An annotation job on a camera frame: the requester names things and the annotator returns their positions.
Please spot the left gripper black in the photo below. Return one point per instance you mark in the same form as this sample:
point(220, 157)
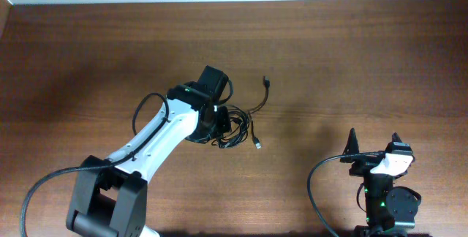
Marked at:
point(222, 124)

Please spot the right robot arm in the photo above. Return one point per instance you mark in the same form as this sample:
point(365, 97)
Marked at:
point(390, 210)

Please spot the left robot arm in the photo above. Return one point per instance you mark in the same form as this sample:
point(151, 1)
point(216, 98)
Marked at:
point(110, 195)

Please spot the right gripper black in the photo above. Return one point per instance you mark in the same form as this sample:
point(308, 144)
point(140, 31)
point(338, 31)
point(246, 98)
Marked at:
point(365, 159)

